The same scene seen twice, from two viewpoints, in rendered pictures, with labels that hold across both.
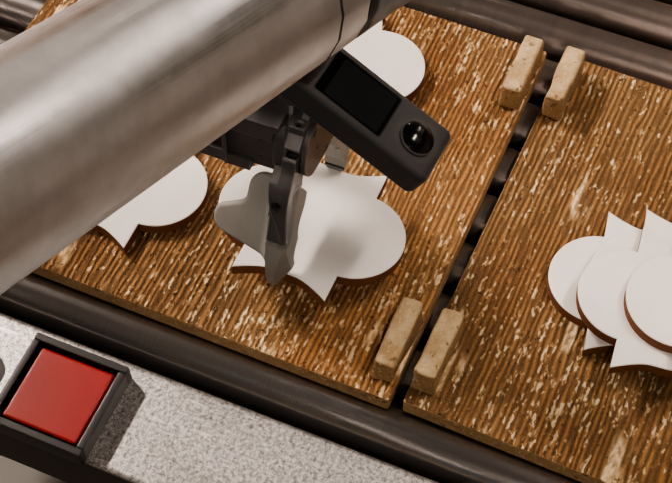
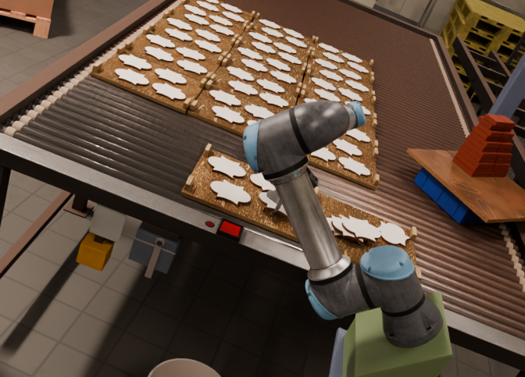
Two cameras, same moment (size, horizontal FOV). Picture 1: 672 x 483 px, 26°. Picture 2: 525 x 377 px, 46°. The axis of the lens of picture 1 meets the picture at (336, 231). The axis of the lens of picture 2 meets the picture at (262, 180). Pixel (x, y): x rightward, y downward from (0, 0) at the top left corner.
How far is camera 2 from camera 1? 1.32 m
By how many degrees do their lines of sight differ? 34
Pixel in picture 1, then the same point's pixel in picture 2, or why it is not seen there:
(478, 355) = not seen: hidden behind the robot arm
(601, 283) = (337, 222)
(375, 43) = not seen: hidden behind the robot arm
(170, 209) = (244, 199)
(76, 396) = (234, 229)
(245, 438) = (270, 243)
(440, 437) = not seen: hidden behind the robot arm
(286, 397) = (276, 237)
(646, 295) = (347, 224)
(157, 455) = (253, 243)
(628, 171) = (331, 210)
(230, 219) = (270, 194)
